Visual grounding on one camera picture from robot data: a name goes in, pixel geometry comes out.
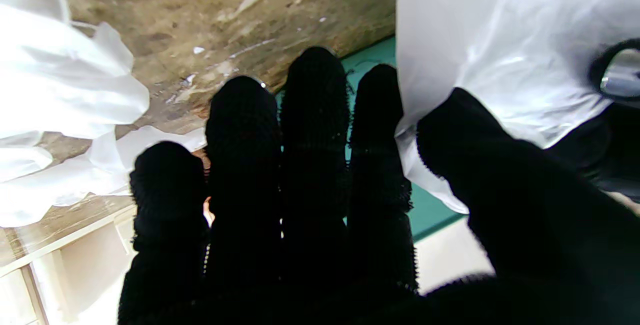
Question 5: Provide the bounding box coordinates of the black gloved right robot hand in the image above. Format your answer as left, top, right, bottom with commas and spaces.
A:
117, 46, 640, 325

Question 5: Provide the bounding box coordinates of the green plastic basket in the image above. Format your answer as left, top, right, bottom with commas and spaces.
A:
275, 35, 469, 242

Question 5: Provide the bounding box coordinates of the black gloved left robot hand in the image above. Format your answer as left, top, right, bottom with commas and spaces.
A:
547, 39, 640, 198

